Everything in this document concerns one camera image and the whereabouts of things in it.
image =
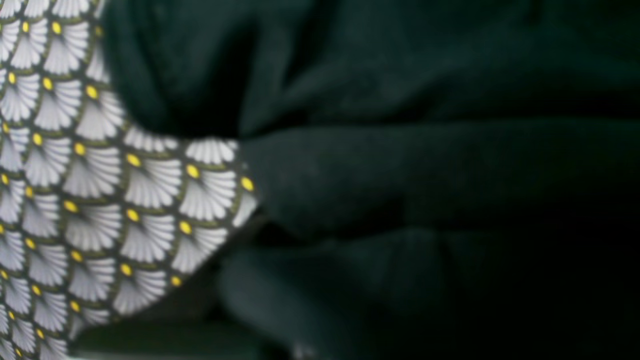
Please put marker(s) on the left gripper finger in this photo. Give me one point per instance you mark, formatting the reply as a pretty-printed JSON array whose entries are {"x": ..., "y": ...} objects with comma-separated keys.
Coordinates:
[{"x": 187, "y": 324}]

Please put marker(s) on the fan patterned tablecloth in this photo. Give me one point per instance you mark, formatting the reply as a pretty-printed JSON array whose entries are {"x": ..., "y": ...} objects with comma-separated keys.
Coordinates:
[{"x": 100, "y": 220}]

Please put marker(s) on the dark grey T-shirt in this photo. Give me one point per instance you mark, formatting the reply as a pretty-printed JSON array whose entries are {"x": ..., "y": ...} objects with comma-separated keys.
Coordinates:
[{"x": 454, "y": 179}]

